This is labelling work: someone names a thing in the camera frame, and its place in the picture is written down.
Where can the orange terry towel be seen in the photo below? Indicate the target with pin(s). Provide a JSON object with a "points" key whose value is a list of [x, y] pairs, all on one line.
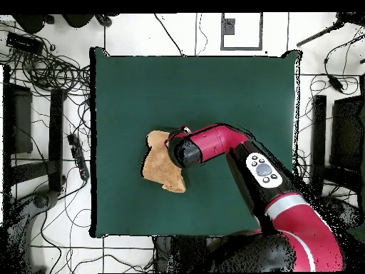
{"points": [[159, 171]]}

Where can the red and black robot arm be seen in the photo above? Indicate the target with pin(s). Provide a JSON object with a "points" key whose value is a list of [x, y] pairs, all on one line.
{"points": [[299, 228]]}

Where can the dark green table cloth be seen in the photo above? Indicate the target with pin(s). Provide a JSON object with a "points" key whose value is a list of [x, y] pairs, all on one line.
{"points": [[128, 85]]}

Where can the black power strip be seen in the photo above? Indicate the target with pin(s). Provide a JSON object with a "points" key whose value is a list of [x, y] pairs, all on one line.
{"points": [[78, 157]]}

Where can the black metal stand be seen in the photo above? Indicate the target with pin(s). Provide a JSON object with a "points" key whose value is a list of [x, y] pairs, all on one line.
{"points": [[55, 137], [318, 142]]}

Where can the black chair caster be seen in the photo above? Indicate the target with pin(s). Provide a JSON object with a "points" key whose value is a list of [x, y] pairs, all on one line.
{"points": [[105, 20]]}

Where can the person's dark shoe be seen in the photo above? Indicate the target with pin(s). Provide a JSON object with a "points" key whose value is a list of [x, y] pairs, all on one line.
{"points": [[77, 20], [28, 22]]}

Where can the black power adapter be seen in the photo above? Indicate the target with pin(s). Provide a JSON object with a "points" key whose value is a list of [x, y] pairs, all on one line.
{"points": [[335, 83]]}

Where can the black tripod leg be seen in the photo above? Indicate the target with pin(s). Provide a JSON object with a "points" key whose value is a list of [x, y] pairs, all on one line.
{"points": [[319, 34]]}

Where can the black electronics box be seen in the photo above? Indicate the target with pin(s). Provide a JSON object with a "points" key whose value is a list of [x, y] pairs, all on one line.
{"points": [[24, 42]]}

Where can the grey square floor frame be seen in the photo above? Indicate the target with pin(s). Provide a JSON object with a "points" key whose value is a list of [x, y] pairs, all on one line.
{"points": [[260, 31]]}

